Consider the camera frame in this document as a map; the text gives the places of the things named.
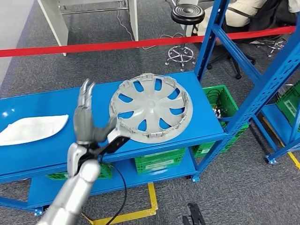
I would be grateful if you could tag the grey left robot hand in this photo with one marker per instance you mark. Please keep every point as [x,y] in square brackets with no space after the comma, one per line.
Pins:
[83,124]

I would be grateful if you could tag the white plastic car part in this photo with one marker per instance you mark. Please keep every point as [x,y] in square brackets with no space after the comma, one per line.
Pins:
[30,130]

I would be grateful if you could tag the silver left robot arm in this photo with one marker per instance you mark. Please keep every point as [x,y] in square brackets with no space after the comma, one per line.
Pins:
[70,198]

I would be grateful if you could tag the blue metal shelf rack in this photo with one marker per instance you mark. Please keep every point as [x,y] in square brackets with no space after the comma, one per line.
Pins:
[58,102]
[273,121]

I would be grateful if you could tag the green plastic crate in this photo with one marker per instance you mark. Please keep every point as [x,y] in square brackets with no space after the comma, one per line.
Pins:
[290,102]
[159,164]
[225,99]
[105,172]

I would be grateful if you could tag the red barrier tape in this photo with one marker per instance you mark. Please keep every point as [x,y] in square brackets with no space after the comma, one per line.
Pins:
[93,46]

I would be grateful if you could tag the grey wheel hubcap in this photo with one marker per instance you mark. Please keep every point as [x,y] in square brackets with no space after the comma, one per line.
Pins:
[150,108]

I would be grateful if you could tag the white desk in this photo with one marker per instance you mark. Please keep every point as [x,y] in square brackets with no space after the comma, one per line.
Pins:
[53,24]

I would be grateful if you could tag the black round stool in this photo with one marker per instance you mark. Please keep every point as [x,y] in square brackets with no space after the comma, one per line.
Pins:
[187,14]

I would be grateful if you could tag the person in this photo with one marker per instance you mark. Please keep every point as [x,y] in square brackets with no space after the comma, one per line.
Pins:
[243,9]

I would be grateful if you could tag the black office chair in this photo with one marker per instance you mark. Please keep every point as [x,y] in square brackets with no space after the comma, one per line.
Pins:
[264,15]

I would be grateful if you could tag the chrome stool base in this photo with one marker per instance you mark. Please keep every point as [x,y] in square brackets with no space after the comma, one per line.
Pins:
[273,45]

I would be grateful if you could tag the silver metal bowl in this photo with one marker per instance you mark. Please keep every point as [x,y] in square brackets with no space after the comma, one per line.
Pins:
[284,88]

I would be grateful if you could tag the yellow floor tape strip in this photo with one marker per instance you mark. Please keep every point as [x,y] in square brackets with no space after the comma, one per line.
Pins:
[294,160]

